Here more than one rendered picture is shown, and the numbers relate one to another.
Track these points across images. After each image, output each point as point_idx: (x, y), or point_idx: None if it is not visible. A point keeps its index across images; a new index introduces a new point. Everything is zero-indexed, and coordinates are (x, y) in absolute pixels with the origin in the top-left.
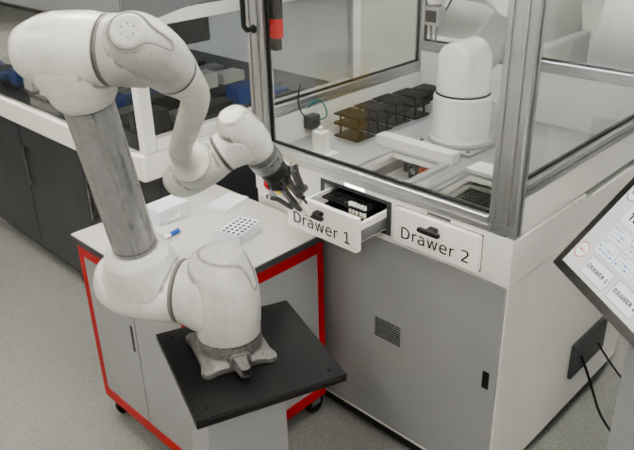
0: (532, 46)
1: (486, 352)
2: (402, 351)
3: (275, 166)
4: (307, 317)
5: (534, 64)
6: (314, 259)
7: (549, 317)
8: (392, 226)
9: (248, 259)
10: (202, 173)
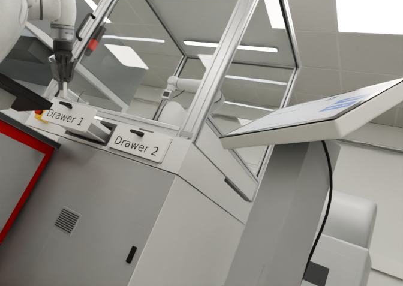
0: (235, 39)
1: (141, 228)
2: (70, 237)
3: (68, 36)
4: (8, 196)
5: (233, 47)
6: (41, 156)
7: (184, 246)
8: (110, 140)
9: (27, 9)
10: None
